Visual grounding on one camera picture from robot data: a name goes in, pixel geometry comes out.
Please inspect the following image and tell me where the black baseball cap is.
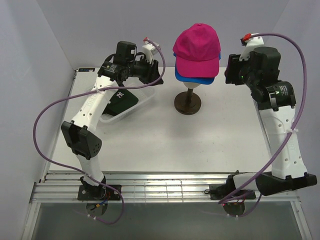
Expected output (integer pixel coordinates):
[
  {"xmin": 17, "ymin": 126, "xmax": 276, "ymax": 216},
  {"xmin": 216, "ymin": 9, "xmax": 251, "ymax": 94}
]
[{"xmin": 102, "ymin": 89, "xmax": 139, "ymax": 117}]

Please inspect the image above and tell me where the white plastic basket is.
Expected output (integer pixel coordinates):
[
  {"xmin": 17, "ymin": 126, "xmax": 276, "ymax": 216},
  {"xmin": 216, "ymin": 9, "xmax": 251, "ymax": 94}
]
[{"xmin": 100, "ymin": 87, "xmax": 156, "ymax": 124}]

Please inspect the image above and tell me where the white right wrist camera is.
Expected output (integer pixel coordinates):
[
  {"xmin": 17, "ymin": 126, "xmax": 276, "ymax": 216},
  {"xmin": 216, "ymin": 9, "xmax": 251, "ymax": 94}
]
[{"xmin": 239, "ymin": 33, "xmax": 265, "ymax": 62}]

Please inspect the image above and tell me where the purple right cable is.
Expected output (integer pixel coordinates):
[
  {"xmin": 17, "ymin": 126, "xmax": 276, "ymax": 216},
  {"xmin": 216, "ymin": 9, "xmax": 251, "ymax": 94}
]
[{"xmin": 218, "ymin": 32, "xmax": 308, "ymax": 218}]

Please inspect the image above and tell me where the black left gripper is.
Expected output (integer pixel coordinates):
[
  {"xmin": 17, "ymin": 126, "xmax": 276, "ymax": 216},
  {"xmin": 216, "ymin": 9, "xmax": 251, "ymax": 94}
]
[{"xmin": 126, "ymin": 54, "xmax": 164, "ymax": 86}]

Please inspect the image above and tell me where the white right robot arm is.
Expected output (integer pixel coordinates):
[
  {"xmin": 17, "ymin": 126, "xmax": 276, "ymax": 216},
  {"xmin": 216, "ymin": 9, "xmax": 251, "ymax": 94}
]
[{"xmin": 225, "ymin": 46, "xmax": 318, "ymax": 199}]

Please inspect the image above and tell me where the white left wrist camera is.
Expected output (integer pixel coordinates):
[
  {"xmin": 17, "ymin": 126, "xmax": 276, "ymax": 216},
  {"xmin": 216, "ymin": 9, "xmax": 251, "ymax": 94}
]
[{"xmin": 141, "ymin": 37, "xmax": 159, "ymax": 64}]

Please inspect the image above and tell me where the magenta baseball cap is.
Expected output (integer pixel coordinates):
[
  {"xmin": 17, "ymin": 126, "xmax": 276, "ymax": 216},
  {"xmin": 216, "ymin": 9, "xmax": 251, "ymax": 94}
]
[{"xmin": 172, "ymin": 23, "xmax": 221, "ymax": 79}]

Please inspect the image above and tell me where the aluminium rail frame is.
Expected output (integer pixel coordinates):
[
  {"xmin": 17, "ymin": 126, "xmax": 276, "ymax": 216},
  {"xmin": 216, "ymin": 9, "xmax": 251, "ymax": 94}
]
[{"xmin": 22, "ymin": 68, "xmax": 302, "ymax": 240}]

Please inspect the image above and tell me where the cream mannequin head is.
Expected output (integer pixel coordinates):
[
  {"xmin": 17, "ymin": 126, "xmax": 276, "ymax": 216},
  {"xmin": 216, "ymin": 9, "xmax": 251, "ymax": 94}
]
[{"xmin": 183, "ymin": 82, "xmax": 200, "ymax": 89}]

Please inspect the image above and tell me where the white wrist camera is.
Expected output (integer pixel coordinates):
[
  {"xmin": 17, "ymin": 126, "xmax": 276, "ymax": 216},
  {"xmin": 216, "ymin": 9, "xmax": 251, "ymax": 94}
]
[
  {"xmin": 239, "ymin": 33, "xmax": 265, "ymax": 62},
  {"xmin": 141, "ymin": 37, "xmax": 159, "ymax": 64}
]

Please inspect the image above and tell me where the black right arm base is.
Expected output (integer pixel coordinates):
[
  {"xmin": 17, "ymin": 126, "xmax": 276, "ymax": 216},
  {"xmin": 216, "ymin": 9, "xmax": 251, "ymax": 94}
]
[{"xmin": 204, "ymin": 184, "xmax": 256, "ymax": 201}]

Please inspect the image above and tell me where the purple cable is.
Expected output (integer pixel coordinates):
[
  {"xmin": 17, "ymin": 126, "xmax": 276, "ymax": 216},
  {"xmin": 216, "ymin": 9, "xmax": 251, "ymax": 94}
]
[
  {"xmin": 32, "ymin": 37, "xmax": 166, "ymax": 224},
  {"xmin": 218, "ymin": 32, "xmax": 308, "ymax": 218}
]

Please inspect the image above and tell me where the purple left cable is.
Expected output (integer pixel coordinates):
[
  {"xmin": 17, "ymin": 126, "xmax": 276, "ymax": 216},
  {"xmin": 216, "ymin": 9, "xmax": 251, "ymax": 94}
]
[{"xmin": 32, "ymin": 37, "xmax": 166, "ymax": 224}]

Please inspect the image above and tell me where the dark wooden mannequin stand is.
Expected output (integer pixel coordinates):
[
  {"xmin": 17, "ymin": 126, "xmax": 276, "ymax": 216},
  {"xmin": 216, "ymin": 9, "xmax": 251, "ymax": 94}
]
[{"xmin": 174, "ymin": 88, "xmax": 202, "ymax": 115}]

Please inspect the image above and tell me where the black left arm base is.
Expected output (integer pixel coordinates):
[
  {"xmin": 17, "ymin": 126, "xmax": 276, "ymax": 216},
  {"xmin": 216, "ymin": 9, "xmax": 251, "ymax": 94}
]
[{"xmin": 77, "ymin": 176, "xmax": 121, "ymax": 201}]

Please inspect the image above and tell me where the blue baseball cap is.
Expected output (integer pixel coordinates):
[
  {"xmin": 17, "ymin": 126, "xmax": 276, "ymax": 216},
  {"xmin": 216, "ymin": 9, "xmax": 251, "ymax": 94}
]
[{"xmin": 173, "ymin": 50, "xmax": 221, "ymax": 85}]

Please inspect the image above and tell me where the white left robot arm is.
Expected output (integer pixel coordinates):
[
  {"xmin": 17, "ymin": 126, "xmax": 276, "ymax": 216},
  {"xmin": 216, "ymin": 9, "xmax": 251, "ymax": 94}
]
[{"xmin": 61, "ymin": 37, "xmax": 164, "ymax": 200}]

